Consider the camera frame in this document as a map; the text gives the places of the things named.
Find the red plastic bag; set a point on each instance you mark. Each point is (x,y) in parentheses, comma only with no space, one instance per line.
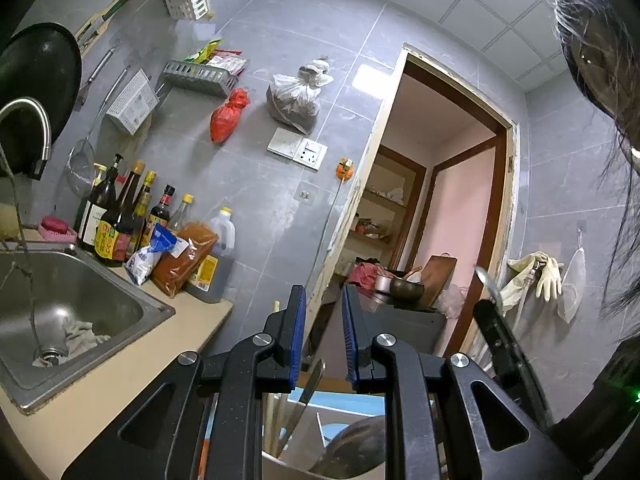
(225,117)

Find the white plastic wall holder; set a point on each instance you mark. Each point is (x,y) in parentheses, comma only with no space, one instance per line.
(132,102)

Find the dark round metal object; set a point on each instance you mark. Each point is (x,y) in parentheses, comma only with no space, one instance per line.
(355,450)

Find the wooden cutting board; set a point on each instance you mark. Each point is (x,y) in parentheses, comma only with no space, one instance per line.
(440,280)

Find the grey cabinet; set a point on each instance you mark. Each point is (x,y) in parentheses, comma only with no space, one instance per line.
(400,327)

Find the white mesh bag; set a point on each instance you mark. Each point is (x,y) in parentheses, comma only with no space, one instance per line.
(572,285)

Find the white wall switch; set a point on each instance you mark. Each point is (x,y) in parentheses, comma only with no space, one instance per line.
(284,143)

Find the white utensil holder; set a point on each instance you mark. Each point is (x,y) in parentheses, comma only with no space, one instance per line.
(305,450)

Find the red cloth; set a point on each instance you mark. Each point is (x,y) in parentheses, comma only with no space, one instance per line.
(364,276)

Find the blue white packet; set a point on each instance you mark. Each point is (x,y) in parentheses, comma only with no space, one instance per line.
(150,257)

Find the pink soap dish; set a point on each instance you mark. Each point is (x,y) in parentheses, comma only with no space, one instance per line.
(57,230)

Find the cooking oil jug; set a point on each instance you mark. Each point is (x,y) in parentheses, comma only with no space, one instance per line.
(217,265)

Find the wooden spatula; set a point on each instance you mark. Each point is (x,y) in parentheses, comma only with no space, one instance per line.
(102,20)

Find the dark metal bowl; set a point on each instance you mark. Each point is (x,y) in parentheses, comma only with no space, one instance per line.
(406,289)

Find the orange spice packet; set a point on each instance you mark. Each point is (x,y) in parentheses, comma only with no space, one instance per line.
(185,260)

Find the person's head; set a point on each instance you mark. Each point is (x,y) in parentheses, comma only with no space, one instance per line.
(605,60)

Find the cream rubber glove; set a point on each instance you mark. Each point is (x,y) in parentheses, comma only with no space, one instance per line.
(520,275)
(550,280)

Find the grey rag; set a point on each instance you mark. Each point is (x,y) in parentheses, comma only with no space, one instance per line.
(75,337)

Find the white wall socket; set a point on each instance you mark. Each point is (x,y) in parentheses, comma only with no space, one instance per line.
(310,155)

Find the metal faucet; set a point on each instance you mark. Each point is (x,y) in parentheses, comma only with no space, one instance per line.
(42,130)

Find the clear yellow-capped bottle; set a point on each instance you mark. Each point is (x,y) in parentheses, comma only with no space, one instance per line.
(182,215)

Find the metal spoon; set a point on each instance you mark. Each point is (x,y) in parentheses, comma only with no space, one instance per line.
(485,280)

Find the wooden shelf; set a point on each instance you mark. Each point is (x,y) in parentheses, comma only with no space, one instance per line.
(380,198)

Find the stainless steel sink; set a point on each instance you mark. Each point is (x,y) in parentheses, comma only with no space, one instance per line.
(90,300)

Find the clear plastic bag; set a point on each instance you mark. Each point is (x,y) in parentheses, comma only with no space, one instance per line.
(454,301)

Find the green yellow packet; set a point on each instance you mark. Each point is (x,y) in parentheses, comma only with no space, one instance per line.
(205,52)

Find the red packet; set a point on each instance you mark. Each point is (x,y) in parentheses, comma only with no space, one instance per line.
(230,62)

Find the metal table knife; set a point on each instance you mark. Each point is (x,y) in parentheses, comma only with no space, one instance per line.
(312,380)

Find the black pan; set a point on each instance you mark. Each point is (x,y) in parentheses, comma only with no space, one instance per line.
(35,85)

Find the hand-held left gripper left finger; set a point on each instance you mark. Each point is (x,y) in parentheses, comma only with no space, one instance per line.
(297,330)

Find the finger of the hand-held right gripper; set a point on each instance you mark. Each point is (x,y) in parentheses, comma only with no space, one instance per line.
(505,350)

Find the door frame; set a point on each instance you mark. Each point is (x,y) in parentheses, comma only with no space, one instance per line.
(507,200)

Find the dark white-labelled bottle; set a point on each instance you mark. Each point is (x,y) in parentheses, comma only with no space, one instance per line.
(92,210)

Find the plastic bag of dark goods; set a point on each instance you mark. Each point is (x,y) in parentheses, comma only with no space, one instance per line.
(295,105)

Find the metal mesh strainer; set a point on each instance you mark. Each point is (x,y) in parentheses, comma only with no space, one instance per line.
(81,170)

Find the metal cup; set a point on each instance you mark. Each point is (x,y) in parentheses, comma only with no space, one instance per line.
(383,284)

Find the dark red-capped sauce bottle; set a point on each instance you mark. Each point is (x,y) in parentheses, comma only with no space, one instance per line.
(161,215)

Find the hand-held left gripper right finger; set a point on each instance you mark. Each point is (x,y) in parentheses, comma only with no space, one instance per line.
(351,340)

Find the grey wall rack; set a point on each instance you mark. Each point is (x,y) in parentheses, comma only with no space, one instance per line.
(197,77)

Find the large dark brown-capped bottle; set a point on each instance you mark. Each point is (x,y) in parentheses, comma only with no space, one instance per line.
(117,230)

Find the dark yellow-capped sauce bottle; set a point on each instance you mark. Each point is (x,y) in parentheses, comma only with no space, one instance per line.
(145,205)

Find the beige countertop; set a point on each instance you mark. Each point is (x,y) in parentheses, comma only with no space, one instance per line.
(100,420)

